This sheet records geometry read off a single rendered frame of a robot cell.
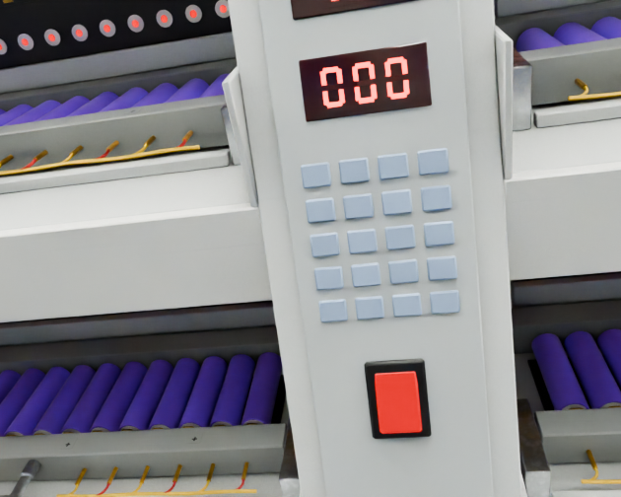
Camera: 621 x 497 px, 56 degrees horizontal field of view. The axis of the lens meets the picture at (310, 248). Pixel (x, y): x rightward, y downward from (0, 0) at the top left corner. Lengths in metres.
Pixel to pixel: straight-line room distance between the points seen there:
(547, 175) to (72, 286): 0.20
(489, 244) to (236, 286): 0.11
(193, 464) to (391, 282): 0.19
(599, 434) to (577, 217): 0.14
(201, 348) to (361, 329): 0.22
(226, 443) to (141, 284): 0.13
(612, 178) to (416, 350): 0.10
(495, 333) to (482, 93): 0.09
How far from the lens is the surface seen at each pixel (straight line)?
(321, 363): 0.24
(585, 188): 0.24
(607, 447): 0.36
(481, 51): 0.23
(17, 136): 0.35
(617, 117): 0.29
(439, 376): 0.24
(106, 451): 0.39
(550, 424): 0.35
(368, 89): 0.22
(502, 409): 0.26
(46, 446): 0.41
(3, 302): 0.30
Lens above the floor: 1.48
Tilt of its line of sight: 12 degrees down
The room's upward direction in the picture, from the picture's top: 8 degrees counter-clockwise
